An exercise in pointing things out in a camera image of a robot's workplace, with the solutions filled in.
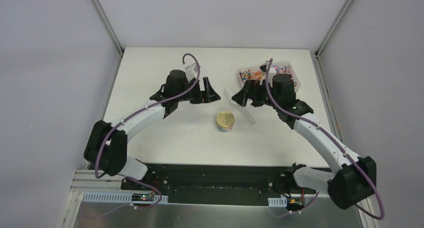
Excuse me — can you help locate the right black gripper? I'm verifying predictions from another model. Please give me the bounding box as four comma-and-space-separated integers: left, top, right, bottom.
232, 79, 281, 109

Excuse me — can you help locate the clear plastic scoop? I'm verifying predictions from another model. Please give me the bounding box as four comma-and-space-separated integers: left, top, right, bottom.
223, 87, 256, 127

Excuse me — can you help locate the clear plastic round jar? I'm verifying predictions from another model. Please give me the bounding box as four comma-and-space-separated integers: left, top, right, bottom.
216, 123, 234, 133

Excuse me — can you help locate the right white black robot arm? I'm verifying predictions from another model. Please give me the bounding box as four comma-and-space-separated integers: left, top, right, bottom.
231, 74, 382, 210

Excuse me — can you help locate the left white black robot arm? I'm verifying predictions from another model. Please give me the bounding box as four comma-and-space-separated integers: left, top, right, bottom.
83, 70, 221, 191

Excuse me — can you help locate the clear divided candy box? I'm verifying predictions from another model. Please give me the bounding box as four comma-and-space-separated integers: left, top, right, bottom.
236, 61, 301, 92

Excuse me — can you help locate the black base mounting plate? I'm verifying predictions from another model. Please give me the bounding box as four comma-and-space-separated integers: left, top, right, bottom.
142, 163, 315, 206

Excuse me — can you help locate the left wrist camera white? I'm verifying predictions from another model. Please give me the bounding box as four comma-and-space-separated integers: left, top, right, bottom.
182, 63, 199, 82

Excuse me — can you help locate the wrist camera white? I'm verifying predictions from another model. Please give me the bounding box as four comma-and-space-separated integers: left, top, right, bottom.
182, 63, 199, 82
259, 63, 270, 74

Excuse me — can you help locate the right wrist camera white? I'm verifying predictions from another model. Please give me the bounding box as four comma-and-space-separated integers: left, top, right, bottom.
259, 63, 270, 74

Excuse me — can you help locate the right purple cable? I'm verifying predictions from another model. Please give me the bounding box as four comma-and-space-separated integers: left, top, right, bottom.
264, 58, 386, 221

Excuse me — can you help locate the right white cable duct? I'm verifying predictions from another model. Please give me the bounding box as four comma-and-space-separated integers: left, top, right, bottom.
267, 197, 288, 208

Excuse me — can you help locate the white cable duct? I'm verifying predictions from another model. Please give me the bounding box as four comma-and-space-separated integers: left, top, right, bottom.
267, 197, 288, 208
82, 192, 169, 205

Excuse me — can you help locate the left white cable duct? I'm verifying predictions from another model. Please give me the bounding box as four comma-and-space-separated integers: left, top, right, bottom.
82, 192, 169, 205

